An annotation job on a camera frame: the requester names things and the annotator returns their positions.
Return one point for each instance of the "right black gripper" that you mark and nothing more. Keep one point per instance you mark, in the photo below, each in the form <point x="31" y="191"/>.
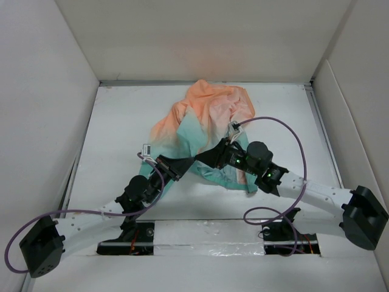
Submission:
<point x="217" y="156"/>

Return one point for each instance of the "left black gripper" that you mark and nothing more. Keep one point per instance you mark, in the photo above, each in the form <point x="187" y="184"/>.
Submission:
<point x="174" y="168"/>

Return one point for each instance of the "orange and teal jacket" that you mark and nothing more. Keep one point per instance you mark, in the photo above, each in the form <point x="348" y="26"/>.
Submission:
<point x="198" y="123"/>

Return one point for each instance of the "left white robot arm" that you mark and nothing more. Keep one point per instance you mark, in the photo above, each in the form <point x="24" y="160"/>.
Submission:
<point x="50" y="240"/>

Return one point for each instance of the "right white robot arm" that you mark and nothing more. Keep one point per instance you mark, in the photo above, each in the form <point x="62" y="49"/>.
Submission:
<point x="353" y="214"/>

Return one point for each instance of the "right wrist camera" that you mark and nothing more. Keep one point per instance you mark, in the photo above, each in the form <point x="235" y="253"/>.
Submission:
<point x="234" y="130"/>

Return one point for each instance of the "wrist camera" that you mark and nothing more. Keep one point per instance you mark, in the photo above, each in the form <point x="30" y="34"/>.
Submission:
<point x="146" y="151"/>
<point x="234" y="130"/>

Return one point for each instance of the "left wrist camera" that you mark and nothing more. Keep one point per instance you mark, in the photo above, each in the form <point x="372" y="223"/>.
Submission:
<point x="146" y="151"/>

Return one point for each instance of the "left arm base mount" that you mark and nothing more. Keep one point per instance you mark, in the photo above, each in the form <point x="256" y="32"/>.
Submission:
<point x="144" y="230"/>

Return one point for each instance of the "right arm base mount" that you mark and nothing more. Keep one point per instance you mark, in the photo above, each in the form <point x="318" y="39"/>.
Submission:
<point x="280" y="238"/>

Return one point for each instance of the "metal rail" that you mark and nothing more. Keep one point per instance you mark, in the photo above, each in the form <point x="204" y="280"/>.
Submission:
<point x="157" y="244"/>

